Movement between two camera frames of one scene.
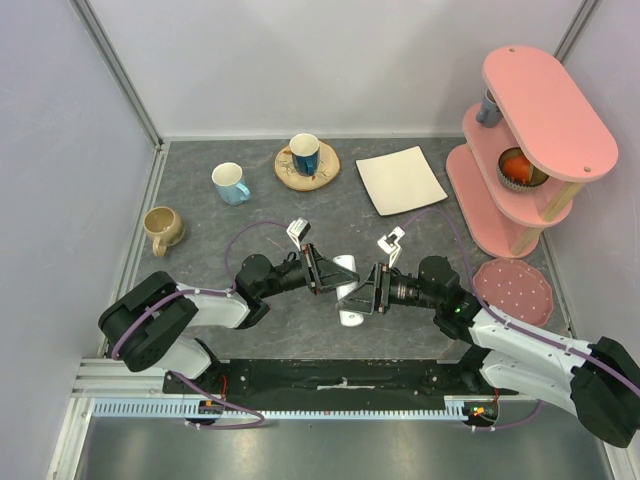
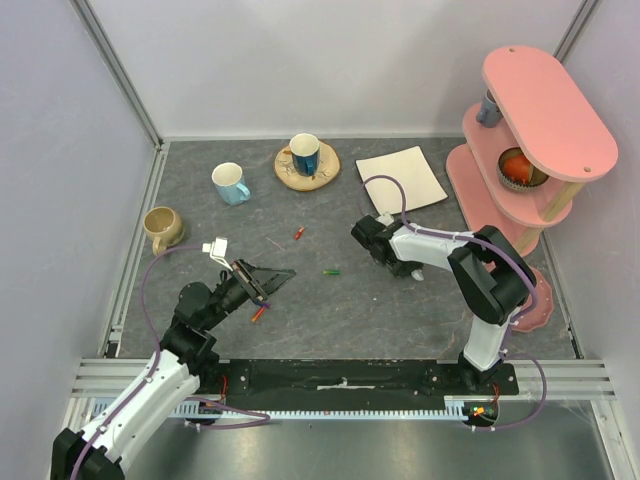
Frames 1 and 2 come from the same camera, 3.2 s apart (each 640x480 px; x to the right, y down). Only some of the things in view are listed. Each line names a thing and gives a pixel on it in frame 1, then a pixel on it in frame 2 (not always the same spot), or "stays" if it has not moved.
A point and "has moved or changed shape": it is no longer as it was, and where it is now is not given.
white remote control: [348, 318] has moved or changed shape
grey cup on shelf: [489, 113] stays
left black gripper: [325, 274] -> [262, 281]
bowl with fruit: [517, 172] stays
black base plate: [336, 382] stays
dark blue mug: [305, 148] stays
